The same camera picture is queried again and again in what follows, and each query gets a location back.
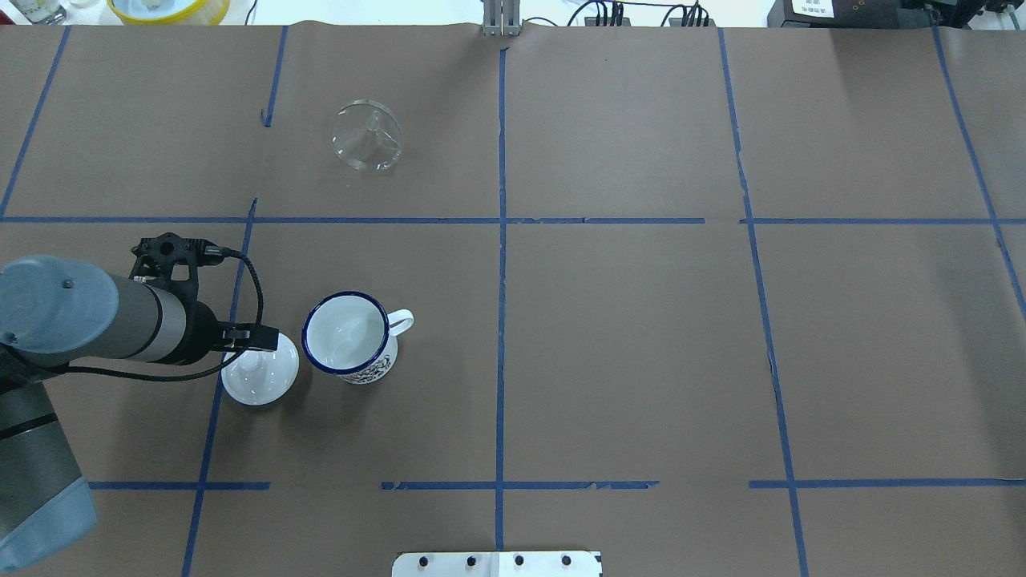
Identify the yellow tape roll with bowl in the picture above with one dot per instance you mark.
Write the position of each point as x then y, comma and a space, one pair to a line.
170, 13

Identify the aluminium frame post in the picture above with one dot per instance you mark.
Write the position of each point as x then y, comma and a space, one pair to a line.
501, 18

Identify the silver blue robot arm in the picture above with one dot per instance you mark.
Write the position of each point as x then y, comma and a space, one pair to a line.
56, 311

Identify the black computer box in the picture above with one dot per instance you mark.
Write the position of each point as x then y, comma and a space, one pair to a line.
883, 15

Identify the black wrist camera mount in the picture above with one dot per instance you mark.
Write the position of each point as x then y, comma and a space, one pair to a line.
170, 255

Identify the white enamel cup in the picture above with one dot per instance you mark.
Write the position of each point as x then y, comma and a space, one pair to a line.
351, 336

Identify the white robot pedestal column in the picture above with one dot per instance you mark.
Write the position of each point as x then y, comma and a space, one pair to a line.
499, 563

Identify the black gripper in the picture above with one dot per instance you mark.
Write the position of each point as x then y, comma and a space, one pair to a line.
202, 332

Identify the clear black cap bottle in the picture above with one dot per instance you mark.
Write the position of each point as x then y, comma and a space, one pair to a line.
41, 12

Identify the white cup lid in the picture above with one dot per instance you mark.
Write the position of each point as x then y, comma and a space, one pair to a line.
260, 377

